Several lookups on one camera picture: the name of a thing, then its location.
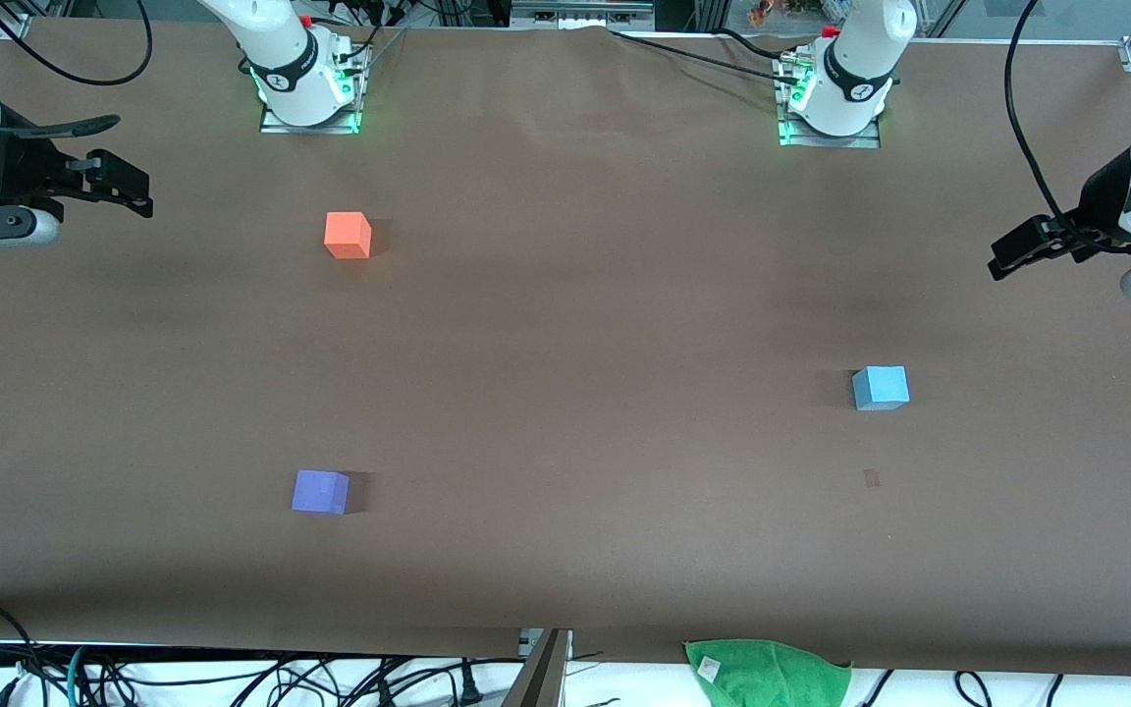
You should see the colourful small object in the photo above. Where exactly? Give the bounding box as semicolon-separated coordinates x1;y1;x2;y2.
746;0;804;28

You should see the green cloth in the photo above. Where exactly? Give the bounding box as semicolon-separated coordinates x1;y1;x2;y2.
683;639;853;707

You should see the aluminium profile post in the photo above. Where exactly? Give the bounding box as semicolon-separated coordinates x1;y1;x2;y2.
502;628;574;707

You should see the orange foam block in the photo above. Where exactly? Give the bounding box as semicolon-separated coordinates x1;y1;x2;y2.
324;211;373;260

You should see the black table cable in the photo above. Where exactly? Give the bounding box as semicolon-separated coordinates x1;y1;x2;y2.
608;27;804;84

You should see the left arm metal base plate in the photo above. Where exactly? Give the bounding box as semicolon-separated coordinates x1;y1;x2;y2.
775;49;883;150

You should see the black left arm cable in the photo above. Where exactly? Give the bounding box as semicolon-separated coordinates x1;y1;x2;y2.
1004;0;1121;254

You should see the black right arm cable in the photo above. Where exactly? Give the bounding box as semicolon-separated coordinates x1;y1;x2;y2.
0;0;153;140

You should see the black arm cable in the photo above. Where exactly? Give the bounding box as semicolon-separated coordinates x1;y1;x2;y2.
1004;0;1121;254
0;0;153;140

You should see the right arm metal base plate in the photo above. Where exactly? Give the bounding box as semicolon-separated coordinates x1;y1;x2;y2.
259;44;367;136

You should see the light blue foam block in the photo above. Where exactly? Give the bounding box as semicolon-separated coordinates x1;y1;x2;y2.
851;365;911;411

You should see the purple foam block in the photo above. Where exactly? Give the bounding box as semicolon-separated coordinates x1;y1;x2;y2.
291;469;351;516

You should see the grey metal device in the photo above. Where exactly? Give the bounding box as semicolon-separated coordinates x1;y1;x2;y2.
511;0;656;31

